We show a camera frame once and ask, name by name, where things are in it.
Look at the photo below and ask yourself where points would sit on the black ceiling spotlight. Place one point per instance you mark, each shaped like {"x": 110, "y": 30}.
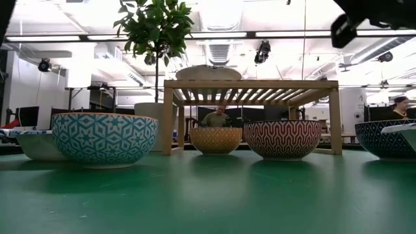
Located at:
{"x": 385, "y": 57}
{"x": 262, "y": 52}
{"x": 44, "y": 65}

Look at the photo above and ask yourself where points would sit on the golden yellow bowl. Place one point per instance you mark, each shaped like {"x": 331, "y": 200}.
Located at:
{"x": 369, "y": 139}

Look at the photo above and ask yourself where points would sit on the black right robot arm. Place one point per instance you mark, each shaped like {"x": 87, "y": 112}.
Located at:
{"x": 403, "y": 13}

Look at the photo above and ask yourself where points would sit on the black computer monitor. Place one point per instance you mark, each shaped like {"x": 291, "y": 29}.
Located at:
{"x": 27, "y": 116}

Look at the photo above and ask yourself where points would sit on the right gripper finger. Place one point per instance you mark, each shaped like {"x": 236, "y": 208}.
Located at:
{"x": 343, "y": 32}

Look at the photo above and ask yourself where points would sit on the ceiling strip light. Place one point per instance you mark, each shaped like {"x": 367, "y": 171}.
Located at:
{"x": 292, "y": 33}
{"x": 386, "y": 32}
{"x": 219, "y": 34}
{"x": 107, "y": 37}
{"x": 42, "y": 38}

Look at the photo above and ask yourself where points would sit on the light blue small bowl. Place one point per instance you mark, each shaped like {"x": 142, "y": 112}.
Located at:
{"x": 216, "y": 141}

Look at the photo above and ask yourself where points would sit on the blue-rimmed white paper bowl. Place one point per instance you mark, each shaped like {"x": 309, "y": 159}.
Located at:
{"x": 208, "y": 74}
{"x": 403, "y": 130}
{"x": 39, "y": 148}

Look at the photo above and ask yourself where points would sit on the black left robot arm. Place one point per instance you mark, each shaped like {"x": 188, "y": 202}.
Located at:
{"x": 6, "y": 16}

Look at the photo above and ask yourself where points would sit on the person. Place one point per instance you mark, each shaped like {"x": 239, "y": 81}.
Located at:
{"x": 400, "y": 105}
{"x": 216, "y": 119}

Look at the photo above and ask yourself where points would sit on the slatted wooden shelf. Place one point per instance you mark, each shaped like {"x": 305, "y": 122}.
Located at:
{"x": 250, "y": 84}

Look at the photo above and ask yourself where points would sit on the green table mat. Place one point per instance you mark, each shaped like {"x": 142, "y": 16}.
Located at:
{"x": 208, "y": 201}

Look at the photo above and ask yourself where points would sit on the green leafy plant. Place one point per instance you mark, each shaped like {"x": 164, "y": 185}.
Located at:
{"x": 156, "y": 29}

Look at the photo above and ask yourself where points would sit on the white plant pot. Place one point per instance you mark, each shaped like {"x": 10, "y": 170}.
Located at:
{"x": 148, "y": 109}

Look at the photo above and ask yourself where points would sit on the red object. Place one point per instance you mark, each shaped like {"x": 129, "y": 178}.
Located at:
{"x": 10, "y": 124}

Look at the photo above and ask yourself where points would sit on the red zigzag patterned bowl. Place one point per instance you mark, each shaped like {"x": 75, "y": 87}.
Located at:
{"x": 282, "y": 139}

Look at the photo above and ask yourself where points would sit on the ceiling air duct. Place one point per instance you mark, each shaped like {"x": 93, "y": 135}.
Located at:
{"x": 219, "y": 14}

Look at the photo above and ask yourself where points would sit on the orange patterned bowl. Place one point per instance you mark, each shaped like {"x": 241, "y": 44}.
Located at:
{"x": 104, "y": 139}

